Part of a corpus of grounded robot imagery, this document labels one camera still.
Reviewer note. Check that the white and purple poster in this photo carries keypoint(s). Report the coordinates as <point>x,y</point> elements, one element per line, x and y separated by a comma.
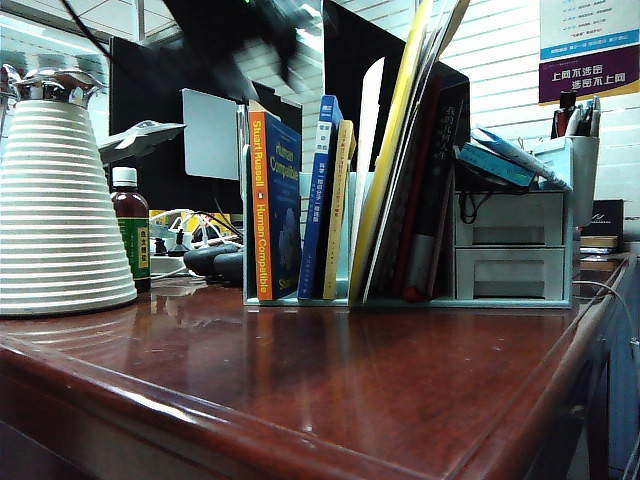
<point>585,80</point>

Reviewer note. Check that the tan box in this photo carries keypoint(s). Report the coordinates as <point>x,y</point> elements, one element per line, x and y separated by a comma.
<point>600,243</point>

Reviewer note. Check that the black box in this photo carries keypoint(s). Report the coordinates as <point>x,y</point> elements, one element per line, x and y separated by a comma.
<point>607,220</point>

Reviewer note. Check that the blue paperback book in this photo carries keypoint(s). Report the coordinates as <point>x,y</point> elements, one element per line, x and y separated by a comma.
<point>312,225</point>

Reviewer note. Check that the black computer monitor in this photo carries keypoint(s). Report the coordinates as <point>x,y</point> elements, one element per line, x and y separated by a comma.
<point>150,100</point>

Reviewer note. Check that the brown bottle green label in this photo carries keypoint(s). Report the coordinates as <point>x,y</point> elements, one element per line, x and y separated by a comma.
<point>129,210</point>

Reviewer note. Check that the black computer mouse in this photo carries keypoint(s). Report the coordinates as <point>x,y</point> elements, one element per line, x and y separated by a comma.
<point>215,262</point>

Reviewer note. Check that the white pen holder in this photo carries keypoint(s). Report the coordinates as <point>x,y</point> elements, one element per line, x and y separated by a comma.
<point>584,175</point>

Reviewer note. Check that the black plug adapter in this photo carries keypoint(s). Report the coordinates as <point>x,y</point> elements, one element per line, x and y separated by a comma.
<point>177,247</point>
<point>160,248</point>

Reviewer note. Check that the loose paper sheets bundle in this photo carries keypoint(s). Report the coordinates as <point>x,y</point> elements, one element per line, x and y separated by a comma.
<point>400,200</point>

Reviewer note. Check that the white organizer drawer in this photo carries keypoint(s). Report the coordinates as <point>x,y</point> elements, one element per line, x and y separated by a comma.
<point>510,265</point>
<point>510,210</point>

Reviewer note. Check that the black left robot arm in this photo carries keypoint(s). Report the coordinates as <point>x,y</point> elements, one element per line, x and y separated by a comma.
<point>220,30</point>

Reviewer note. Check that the silver monitor stand plate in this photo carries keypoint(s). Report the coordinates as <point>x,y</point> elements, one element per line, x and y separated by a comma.
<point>210,135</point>

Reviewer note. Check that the tall black panel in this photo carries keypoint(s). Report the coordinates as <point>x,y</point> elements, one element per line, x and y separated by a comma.
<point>345,75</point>

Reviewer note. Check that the white power strip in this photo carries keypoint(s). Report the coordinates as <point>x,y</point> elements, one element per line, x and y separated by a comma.
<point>167,262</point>

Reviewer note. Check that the teal book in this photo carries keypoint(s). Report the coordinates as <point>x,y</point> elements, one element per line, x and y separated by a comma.
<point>492,165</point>

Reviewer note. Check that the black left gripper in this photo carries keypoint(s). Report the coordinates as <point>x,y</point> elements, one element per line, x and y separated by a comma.
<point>290,55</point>

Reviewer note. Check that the blue pen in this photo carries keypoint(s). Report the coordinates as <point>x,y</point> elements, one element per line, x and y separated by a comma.
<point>593,117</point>

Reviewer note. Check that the white ribbed thermos jug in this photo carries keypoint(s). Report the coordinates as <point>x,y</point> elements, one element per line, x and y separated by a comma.
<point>60,225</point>

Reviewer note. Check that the thin yellow book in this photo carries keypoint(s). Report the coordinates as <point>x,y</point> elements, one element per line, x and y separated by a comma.
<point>335,225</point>

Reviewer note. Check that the white booklet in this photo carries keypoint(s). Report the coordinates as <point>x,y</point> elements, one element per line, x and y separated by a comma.
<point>520,155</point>

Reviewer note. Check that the dark book Chinese title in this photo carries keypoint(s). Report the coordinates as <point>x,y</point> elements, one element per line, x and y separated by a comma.
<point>445,150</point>

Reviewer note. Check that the white pen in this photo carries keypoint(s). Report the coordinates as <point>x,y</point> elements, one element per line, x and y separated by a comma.
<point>576,122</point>

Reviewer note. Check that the pale blue desk organizer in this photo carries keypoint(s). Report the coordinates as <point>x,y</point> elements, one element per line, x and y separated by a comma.
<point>568,250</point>

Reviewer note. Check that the black red marker pen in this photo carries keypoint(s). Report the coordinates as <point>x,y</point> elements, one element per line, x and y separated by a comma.
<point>562,115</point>

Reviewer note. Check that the grey model airplane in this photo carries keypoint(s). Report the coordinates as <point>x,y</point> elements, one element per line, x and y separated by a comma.
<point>135,137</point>

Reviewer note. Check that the white rounded bookend panel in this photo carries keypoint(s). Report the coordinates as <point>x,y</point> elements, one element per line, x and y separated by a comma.
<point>372,110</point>

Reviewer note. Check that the orange spine Human Compatible book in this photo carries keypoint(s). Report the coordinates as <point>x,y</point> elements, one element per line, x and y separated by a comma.
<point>260,200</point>

